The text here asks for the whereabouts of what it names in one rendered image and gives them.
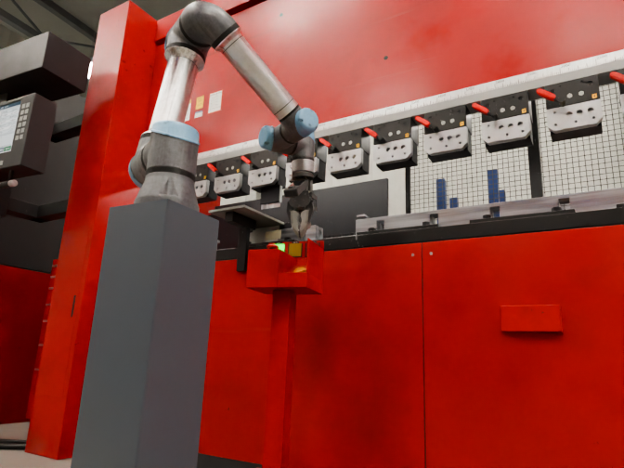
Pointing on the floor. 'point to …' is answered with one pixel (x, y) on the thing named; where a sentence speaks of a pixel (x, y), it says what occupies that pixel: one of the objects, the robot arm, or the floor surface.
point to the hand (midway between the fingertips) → (299, 233)
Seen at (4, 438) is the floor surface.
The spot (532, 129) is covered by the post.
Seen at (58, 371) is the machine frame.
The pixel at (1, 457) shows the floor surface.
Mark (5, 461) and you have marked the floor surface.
